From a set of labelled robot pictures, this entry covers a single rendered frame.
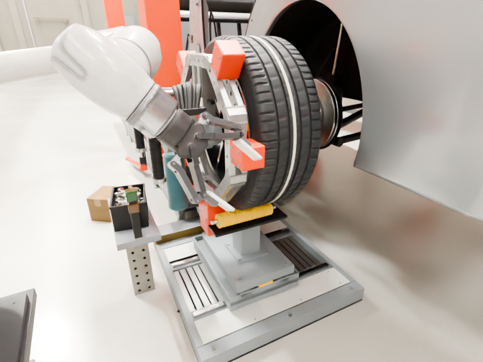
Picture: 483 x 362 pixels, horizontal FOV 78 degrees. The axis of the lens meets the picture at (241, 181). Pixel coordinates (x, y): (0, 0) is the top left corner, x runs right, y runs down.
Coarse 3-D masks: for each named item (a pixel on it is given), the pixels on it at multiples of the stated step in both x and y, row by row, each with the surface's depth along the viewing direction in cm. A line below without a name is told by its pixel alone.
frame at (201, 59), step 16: (192, 64) 109; (208, 64) 94; (192, 80) 126; (224, 80) 97; (224, 96) 90; (240, 96) 92; (224, 112) 90; (240, 112) 90; (208, 176) 133; (240, 176) 98; (224, 192) 105
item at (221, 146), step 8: (240, 88) 97; (216, 104) 123; (216, 112) 129; (248, 112) 95; (248, 120) 96; (216, 144) 142; (224, 144) 124; (208, 152) 140; (216, 152) 141; (224, 152) 130; (208, 160) 139; (216, 160) 139; (224, 160) 140; (216, 168) 136; (224, 168) 137; (216, 176) 134; (224, 176) 133
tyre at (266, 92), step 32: (256, 64) 92; (288, 64) 96; (256, 96) 89; (288, 96) 93; (256, 128) 92; (288, 128) 94; (320, 128) 98; (288, 160) 98; (256, 192) 102; (288, 192) 111
